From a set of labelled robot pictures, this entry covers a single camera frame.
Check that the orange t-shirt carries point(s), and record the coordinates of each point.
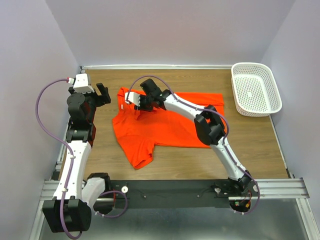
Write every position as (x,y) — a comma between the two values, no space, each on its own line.
(160,127)

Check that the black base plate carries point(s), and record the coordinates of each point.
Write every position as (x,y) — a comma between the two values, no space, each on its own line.
(137,201)

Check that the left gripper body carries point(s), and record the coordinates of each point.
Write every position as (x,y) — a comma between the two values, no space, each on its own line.
(94,100)

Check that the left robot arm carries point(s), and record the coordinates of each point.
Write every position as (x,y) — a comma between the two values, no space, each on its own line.
(70,209)

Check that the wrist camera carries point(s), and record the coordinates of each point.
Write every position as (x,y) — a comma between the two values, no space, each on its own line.
(132,98)
(81,83)

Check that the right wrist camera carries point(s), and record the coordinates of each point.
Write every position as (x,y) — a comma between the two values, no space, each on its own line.
(132,98)

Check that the white perforated basket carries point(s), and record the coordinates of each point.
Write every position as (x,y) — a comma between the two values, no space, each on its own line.
(255,90)

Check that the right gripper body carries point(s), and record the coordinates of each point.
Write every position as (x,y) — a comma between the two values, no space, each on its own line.
(145,103)

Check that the aluminium front rail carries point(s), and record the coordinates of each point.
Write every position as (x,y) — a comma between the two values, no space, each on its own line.
(289,188)

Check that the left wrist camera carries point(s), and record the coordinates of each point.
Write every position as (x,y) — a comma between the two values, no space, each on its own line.
(81,83)

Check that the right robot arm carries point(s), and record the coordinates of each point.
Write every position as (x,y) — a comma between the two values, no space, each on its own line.
(212,129)

